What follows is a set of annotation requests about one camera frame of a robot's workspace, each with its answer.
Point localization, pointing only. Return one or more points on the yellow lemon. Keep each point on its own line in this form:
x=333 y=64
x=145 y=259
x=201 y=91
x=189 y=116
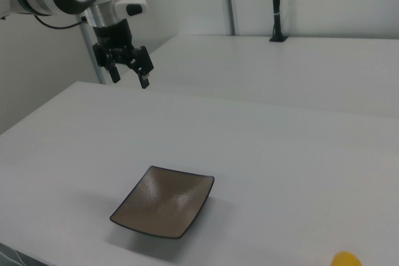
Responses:
x=345 y=260

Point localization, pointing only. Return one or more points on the black pole with clamp base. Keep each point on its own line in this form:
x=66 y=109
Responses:
x=276 y=4

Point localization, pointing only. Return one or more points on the square brown ceramic plate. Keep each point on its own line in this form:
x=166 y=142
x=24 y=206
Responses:
x=163 y=202

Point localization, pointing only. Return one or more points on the dark patterned cloth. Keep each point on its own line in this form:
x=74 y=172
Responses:
x=11 y=256

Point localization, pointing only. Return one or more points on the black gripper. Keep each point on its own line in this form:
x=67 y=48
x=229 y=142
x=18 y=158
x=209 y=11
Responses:
x=113 y=38

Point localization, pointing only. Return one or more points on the silver metal frame post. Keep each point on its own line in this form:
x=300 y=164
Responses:
x=90 y=54

